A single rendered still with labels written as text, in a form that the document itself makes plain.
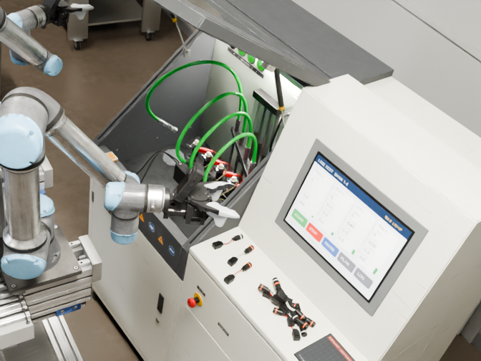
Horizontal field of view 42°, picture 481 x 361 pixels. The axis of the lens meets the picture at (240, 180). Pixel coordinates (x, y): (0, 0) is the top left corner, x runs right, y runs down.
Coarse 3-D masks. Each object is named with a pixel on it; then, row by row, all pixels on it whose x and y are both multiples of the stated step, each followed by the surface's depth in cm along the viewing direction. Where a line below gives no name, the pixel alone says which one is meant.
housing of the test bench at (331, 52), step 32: (256, 0) 260; (288, 0) 265; (288, 32) 243; (320, 32) 247; (320, 64) 228; (352, 64) 232; (384, 64) 237; (384, 96) 225; (416, 96) 229; (448, 128) 216; (480, 160) 204; (480, 288) 224; (448, 320) 223
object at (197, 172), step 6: (192, 168) 164; (198, 168) 163; (192, 174) 163; (198, 174) 162; (204, 174) 163; (186, 180) 165; (192, 180) 163; (198, 180) 164; (180, 186) 166; (186, 186) 164; (192, 186) 164; (174, 192) 168; (180, 192) 165; (186, 192) 165; (174, 198) 166; (180, 198) 166
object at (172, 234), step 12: (156, 216) 233; (168, 216) 234; (144, 228) 244; (156, 228) 236; (168, 228) 229; (156, 240) 239; (168, 240) 231; (180, 240) 226; (168, 252) 234; (180, 252) 227
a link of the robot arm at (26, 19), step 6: (18, 12) 223; (24, 12) 224; (30, 12) 225; (12, 18) 219; (18, 18) 221; (24, 18) 222; (30, 18) 224; (36, 18) 226; (18, 24) 220; (24, 24) 222; (30, 24) 224; (36, 24) 227; (24, 30) 223; (30, 30) 227
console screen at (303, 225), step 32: (320, 160) 201; (320, 192) 203; (352, 192) 194; (288, 224) 214; (320, 224) 204; (352, 224) 195; (384, 224) 187; (416, 224) 180; (320, 256) 206; (352, 256) 196; (384, 256) 188; (352, 288) 198; (384, 288) 189
